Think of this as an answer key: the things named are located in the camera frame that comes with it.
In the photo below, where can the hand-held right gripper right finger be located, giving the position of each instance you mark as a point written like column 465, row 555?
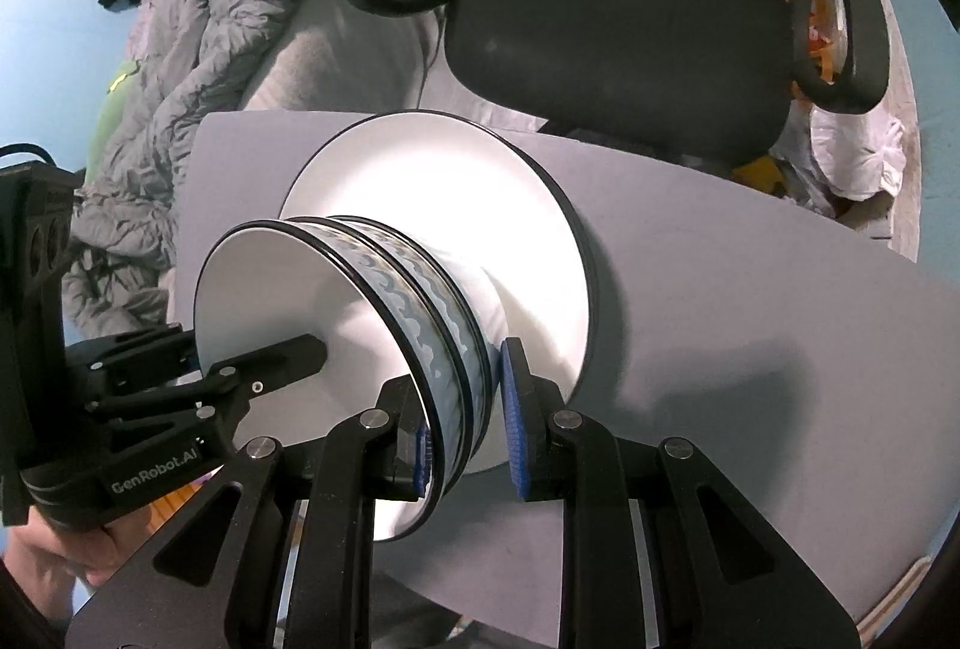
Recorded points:
column 514, row 424

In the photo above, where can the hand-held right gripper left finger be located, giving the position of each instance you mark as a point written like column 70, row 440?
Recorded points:
column 401, row 461

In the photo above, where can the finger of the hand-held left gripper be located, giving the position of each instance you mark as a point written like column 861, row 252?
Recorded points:
column 277, row 364
column 135, row 356

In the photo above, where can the white plate with dark rim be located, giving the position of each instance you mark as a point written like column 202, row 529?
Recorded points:
column 420, row 169

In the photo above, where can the person's left hand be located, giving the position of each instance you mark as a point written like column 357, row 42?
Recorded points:
column 52, row 559

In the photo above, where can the grey quilted duvet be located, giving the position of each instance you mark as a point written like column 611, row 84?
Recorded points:
column 195, row 94

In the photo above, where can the bed with grey sheet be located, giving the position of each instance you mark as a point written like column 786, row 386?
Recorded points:
column 330, row 56

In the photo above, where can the black office chair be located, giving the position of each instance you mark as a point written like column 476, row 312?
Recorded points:
column 622, row 41

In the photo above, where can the light wooden planks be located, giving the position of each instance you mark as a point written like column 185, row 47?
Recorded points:
column 900, row 581

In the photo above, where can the white crumpled bag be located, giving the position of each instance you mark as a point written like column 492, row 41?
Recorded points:
column 855, row 161

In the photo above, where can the orange snack bag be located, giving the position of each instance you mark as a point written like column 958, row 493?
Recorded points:
column 821, row 41

